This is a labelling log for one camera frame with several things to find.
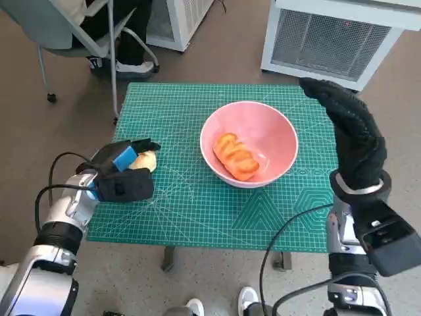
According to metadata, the person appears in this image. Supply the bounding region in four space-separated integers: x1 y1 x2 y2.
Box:
164 286 276 316
72 0 155 79

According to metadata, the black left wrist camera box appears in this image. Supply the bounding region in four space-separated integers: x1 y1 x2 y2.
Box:
94 168 155 202

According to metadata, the green cutting mat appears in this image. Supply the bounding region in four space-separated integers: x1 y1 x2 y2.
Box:
86 82 336 254

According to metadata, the round pale bread bun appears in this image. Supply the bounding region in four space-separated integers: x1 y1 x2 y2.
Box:
126 149 158 174

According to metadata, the black right arm cable loop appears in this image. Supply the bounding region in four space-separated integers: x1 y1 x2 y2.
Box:
272 275 392 316

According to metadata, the dark table leg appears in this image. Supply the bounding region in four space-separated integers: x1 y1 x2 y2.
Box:
161 246 175 273
272 251 293 271

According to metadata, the long black cable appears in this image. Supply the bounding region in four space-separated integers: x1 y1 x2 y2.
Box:
259 203 333 316

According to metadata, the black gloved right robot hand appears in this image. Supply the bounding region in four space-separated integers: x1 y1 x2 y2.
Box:
298 78 388 192

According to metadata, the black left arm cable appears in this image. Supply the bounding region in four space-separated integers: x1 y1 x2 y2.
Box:
34 184 96 231
49 151 96 201

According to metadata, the grey chair with metal frame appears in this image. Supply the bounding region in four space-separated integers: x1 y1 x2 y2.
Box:
0 0 161 125

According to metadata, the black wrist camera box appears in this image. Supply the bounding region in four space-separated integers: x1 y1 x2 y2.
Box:
351 200 421 277
94 168 155 202

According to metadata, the striped orange bread loaf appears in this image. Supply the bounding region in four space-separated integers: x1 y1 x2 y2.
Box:
212 132 260 181

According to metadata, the small white mesh cabinet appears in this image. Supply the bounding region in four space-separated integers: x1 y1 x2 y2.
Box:
146 0 216 53

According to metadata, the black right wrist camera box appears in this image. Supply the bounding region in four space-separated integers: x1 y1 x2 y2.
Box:
351 200 421 277

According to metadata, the pink bowl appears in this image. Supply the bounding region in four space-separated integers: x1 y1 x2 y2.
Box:
199 101 299 189

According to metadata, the large white mesh cabinet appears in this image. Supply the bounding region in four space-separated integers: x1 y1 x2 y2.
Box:
260 0 421 92

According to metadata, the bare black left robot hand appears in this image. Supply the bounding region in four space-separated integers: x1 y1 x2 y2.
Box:
90 138 162 174

